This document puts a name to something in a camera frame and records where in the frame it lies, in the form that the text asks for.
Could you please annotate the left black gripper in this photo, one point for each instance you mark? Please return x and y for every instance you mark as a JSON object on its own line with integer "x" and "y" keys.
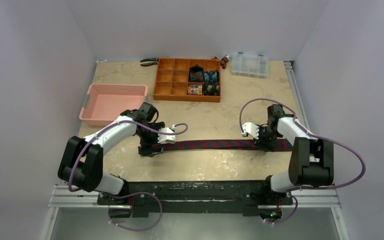
{"x": 146, "y": 147}

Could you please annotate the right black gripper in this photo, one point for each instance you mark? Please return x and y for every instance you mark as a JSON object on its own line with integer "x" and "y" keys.
{"x": 263, "y": 138}

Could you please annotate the red navy striped tie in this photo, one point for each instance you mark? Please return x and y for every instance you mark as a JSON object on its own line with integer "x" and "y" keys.
{"x": 278, "y": 145}

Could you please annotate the orange compartment tray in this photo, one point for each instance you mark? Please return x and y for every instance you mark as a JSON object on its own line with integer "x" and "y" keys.
{"x": 171, "y": 79}

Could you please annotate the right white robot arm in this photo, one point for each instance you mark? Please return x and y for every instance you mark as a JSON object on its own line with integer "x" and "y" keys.
{"x": 311, "y": 161}

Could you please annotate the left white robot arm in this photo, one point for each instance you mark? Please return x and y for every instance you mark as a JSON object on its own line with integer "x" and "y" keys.
{"x": 83, "y": 157}

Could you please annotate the pink plastic basket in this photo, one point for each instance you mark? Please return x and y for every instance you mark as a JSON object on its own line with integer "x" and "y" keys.
{"x": 103, "y": 103}

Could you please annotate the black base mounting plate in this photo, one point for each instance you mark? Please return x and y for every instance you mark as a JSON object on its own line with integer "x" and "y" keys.
{"x": 245, "y": 197}

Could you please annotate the colourful dotted rolled tie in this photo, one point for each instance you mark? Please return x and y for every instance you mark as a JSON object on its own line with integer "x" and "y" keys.
{"x": 195, "y": 89}

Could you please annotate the clear plastic organizer box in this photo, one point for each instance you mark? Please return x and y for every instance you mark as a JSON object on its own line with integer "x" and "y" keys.
{"x": 254, "y": 66}

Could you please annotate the black gold rolled tie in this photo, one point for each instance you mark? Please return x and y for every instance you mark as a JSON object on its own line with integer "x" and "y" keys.
{"x": 211, "y": 89}

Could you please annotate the dark rolled tie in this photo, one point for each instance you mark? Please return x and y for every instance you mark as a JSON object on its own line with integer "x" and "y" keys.
{"x": 196, "y": 74}

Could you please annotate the blue patterned rolled tie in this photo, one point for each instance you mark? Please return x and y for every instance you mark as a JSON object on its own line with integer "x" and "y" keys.
{"x": 211, "y": 76}

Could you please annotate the brown small tool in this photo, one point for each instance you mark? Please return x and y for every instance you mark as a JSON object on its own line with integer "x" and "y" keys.
{"x": 223, "y": 61}

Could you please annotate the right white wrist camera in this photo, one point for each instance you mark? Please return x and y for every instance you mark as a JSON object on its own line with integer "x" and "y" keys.
{"x": 249, "y": 128}

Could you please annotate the black handled pliers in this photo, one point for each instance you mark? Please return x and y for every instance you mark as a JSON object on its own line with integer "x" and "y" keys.
{"x": 147, "y": 62}

